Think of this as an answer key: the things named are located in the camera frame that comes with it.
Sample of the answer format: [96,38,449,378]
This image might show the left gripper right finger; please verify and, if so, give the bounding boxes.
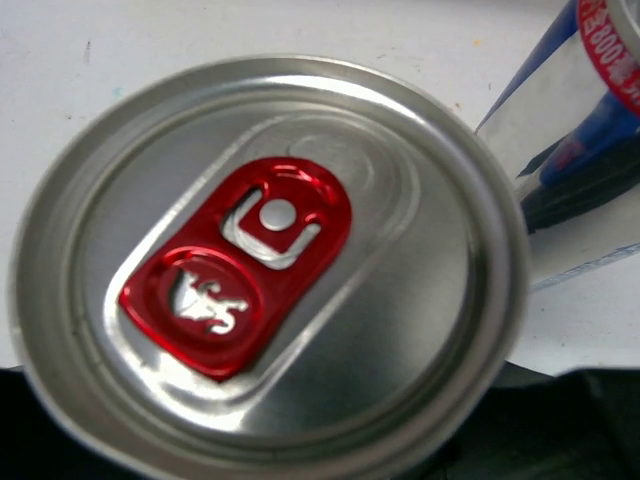
[409,369,639,479]

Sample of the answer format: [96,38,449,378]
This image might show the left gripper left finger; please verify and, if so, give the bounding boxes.
[1,370,68,479]

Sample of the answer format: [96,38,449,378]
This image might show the silver can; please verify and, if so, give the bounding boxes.
[10,56,529,479]
[477,1,639,289]

